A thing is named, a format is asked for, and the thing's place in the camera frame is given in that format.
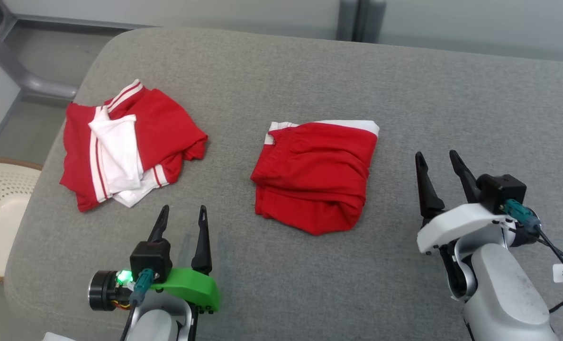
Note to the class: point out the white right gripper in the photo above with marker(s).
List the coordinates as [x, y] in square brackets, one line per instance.
[452, 225]

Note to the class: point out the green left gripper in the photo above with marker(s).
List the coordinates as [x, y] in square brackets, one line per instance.
[191, 284]

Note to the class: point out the red white basketball jersey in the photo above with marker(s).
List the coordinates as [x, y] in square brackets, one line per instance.
[163, 128]

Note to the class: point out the red shorts with white trim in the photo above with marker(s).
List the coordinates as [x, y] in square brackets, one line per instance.
[314, 175]

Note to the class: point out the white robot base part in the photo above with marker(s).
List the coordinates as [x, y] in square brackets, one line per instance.
[56, 337]

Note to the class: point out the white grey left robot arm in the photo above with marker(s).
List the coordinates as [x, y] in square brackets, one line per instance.
[158, 324]

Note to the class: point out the beige wicker chair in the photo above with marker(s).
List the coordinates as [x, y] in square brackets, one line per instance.
[2, 222]

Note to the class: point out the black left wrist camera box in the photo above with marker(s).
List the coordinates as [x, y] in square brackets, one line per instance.
[149, 258]

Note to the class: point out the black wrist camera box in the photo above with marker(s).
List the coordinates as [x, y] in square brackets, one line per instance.
[149, 258]
[502, 192]

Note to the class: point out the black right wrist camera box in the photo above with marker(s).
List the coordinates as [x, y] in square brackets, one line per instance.
[502, 192]

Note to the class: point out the grey partition post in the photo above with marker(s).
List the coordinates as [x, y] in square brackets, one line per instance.
[348, 19]
[371, 21]

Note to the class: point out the grey metal frame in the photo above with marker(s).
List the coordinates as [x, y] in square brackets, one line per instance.
[11, 66]

